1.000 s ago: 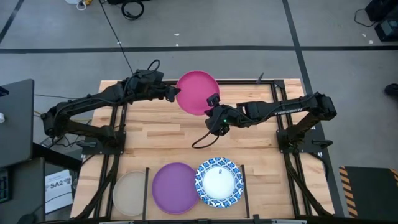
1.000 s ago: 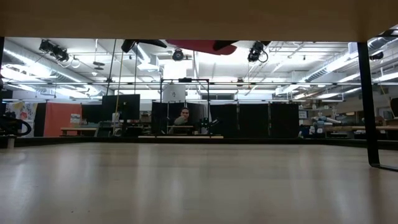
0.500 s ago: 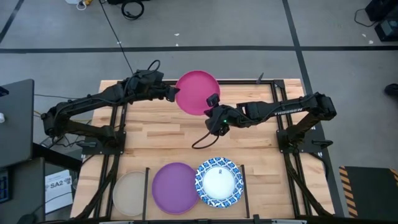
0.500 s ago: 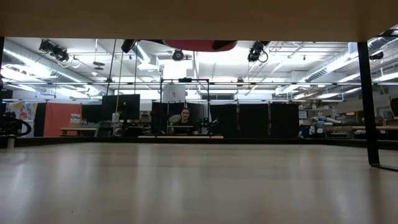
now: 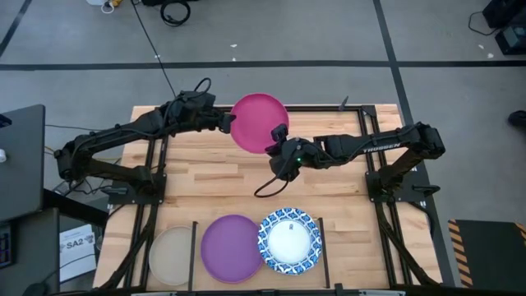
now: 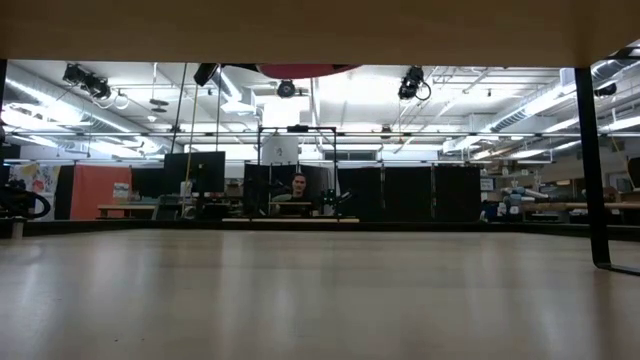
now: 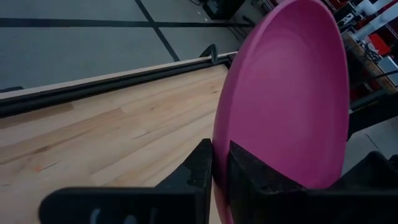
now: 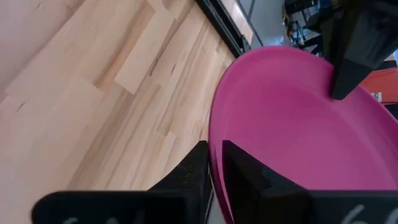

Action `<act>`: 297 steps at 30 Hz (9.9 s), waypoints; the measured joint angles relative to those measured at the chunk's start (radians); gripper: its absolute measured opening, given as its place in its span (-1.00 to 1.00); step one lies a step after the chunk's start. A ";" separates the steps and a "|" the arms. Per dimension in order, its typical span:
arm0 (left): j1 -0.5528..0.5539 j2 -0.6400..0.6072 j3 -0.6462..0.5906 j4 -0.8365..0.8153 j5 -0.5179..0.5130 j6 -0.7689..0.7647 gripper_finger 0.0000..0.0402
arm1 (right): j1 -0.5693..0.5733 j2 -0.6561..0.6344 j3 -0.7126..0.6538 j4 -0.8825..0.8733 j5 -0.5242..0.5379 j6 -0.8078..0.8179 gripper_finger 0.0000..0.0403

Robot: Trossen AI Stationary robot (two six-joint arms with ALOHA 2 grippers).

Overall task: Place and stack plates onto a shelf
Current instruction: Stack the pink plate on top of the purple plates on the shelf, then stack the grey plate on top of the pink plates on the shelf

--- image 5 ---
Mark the dark grey desk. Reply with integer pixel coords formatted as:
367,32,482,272
0,104,46,225

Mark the dark grey cabinet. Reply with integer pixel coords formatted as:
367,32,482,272
0,207,61,296

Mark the purple plastic plate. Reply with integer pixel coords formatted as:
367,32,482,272
200,214,264,284

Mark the pink plastic plate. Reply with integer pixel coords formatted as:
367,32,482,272
229,93,290,155

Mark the person's black shoe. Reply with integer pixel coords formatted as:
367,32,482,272
507,109,526,129

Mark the black box with hazard stripes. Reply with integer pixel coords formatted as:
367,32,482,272
447,219,526,289

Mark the thin black equipment cable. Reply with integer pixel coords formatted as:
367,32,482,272
468,10,494,37

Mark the black aluminium table frame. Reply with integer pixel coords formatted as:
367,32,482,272
94,104,443,296

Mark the coiled black cable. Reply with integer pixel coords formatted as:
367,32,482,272
159,0,192,28

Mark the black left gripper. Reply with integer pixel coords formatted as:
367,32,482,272
196,106,238,134

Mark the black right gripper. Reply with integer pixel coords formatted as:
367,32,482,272
264,122,326,184

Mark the white printed paper sheet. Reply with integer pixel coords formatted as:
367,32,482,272
59,224,98,283

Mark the black floor equipment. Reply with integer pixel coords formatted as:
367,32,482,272
482,0,526,57

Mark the wooden shelf with black legs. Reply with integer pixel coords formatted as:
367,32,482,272
187,217,332,289

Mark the clear beige plastic plate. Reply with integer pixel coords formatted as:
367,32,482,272
148,224,194,287

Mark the blue patterned paper bowl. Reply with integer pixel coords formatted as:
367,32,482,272
257,207,323,275

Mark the long black floor cable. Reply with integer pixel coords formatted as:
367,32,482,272
130,0,184,99

